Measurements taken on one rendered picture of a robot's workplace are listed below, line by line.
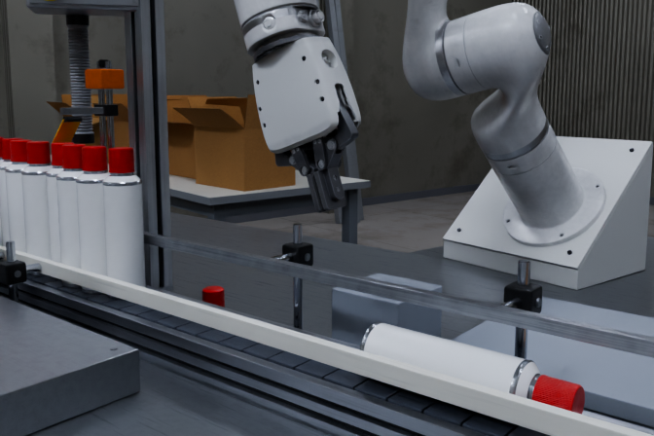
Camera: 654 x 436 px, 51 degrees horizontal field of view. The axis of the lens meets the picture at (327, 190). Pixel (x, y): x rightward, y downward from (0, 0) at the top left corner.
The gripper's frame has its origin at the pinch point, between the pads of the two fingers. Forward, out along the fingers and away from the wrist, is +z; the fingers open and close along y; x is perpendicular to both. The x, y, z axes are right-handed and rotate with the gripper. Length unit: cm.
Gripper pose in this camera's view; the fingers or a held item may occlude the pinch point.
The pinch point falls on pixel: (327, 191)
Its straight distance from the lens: 71.1
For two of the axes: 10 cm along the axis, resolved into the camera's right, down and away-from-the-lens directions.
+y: -7.4, 2.5, 6.2
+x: -6.2, 1.1, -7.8
